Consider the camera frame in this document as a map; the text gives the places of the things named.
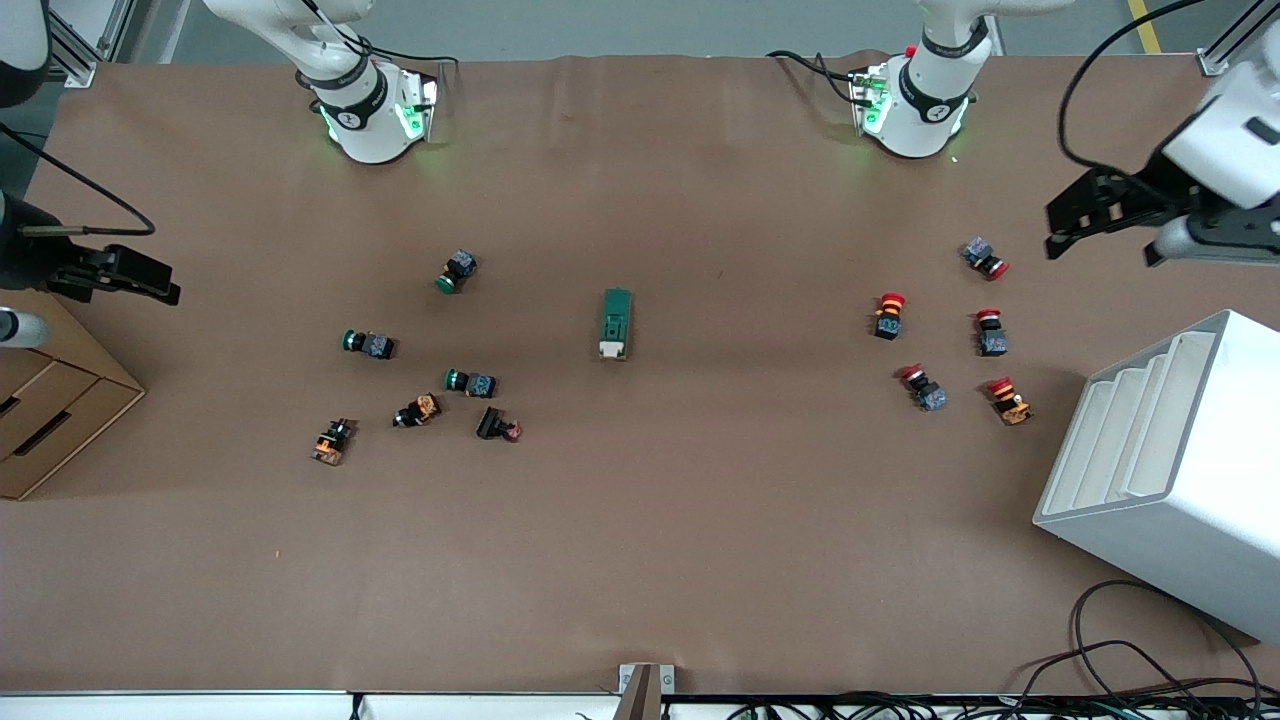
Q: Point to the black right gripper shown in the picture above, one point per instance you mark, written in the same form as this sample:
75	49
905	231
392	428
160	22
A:
32	262

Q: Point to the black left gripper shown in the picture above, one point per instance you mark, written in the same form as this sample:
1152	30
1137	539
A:
1157	192

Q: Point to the green load switch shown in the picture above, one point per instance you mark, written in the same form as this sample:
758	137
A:
616	320

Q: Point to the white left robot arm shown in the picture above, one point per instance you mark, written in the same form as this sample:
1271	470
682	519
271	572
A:
925	100

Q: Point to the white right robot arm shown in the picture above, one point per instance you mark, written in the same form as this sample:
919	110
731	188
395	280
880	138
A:
365	110

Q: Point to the red emergency button grey block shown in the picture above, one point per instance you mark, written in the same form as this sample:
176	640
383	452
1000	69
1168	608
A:
924	388
984	257
992	335

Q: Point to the brown cardboard box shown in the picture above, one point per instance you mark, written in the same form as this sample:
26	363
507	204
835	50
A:
50	420

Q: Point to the red emergency button orange block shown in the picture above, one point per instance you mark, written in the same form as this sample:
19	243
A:
889	317
1010	402

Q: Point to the green push button grey block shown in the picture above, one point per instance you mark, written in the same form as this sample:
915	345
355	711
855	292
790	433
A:
456	272
370	344
472	383

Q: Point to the black push button orange block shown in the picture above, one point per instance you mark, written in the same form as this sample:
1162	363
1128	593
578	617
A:
332	442
418	410

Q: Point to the white slotted rack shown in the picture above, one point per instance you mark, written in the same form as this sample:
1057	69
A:
1180	500

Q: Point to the brown table cover sheet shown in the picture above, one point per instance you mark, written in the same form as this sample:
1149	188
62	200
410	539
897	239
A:
700	520

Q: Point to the aluminium frame profile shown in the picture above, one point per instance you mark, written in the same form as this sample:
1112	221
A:
1215	62
80	72

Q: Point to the black switch with pink tip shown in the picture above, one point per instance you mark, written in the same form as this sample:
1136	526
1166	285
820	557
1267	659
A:
495	424

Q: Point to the white table edge rail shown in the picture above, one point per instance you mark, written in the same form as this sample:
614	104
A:
200	707

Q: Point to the grey metal bracket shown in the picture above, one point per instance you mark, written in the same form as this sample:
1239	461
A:
630	685

